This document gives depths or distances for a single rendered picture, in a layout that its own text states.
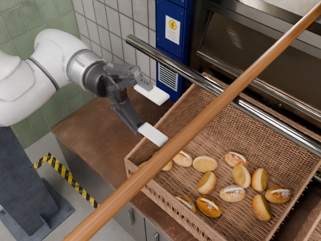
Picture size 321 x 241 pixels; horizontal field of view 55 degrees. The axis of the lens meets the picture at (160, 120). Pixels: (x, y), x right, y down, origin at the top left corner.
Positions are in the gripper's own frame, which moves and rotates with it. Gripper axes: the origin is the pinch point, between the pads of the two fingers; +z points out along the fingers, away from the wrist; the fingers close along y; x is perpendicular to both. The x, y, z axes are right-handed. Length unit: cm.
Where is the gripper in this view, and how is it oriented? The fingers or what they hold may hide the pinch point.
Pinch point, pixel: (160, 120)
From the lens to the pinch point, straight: 64.2
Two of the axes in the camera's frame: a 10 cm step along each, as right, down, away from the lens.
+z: 7.4, 5.1, -4.3
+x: -6.7, 5.7, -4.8
